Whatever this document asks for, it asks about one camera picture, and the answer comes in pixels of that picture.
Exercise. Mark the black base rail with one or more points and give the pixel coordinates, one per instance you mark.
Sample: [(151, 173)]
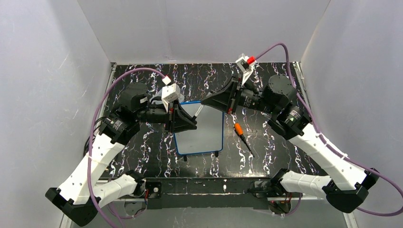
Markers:
[(204, 188)]

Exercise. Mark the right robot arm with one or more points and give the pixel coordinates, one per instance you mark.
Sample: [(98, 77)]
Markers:
[(345, 186)]

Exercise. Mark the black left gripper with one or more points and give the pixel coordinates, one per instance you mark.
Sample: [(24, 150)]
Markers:
[(171, 119)]

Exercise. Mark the blue framed whiteboard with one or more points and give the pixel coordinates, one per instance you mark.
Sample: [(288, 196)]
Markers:
[(208, 137)]

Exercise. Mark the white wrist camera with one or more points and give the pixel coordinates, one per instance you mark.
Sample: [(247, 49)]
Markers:
[(246, 65), (171, 93)]

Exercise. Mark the orange handled screwdriver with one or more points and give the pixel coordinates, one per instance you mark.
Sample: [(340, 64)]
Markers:
[(239, 131)]

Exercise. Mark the white marker pen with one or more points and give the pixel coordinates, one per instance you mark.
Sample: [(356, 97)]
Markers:
[(198, 111)]

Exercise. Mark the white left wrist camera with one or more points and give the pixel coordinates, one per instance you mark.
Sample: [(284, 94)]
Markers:
[(171, 93)]

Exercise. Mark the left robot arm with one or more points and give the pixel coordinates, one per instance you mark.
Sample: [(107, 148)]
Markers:
[(79, 197)]

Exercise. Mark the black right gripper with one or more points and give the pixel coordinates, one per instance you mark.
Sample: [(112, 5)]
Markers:
[(233, 98)]

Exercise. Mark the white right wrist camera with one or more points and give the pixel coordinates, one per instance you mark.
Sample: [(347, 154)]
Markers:
[(246, 65)]

